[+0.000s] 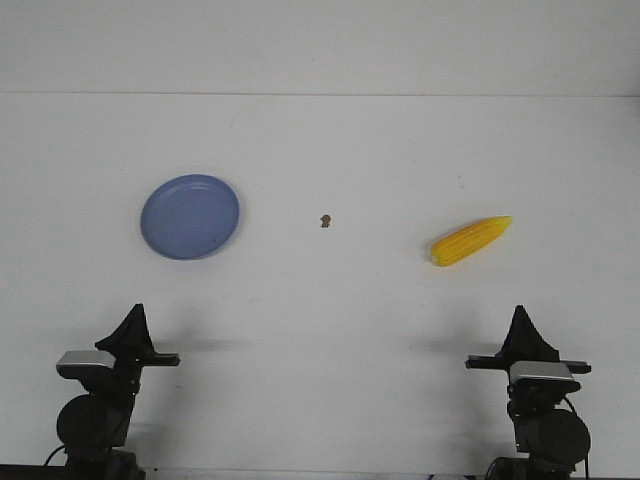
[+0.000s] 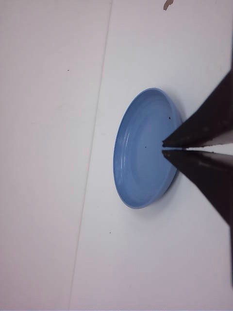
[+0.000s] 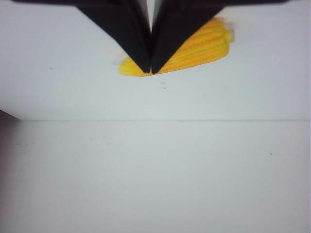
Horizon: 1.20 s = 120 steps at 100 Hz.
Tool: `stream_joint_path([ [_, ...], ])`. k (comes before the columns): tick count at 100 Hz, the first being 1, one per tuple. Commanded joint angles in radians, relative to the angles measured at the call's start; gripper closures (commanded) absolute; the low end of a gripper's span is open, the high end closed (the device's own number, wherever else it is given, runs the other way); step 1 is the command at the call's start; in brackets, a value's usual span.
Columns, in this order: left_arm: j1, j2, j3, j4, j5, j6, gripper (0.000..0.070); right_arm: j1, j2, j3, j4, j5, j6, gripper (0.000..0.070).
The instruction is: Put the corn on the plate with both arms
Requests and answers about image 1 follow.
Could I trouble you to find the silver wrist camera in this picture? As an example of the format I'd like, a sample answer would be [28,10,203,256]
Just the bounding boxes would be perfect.
[55,350,116,380]
[508,360,581,395]

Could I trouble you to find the blue round plate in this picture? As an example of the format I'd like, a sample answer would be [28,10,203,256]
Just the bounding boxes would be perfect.
[140,174,241,261]

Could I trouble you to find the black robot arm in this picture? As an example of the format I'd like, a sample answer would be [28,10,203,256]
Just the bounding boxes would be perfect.
[55,303,180,479]
[465,305,592,479]

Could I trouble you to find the yellow corn cob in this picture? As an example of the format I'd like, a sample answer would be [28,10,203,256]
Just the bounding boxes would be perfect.
[430,216,512,267]

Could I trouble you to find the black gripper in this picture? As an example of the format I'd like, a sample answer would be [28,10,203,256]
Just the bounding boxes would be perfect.
[95,303,180,400]
[465,305,591,400]

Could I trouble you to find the small brown table mark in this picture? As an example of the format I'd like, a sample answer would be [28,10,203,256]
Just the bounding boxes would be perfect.
[320,214,333,229]

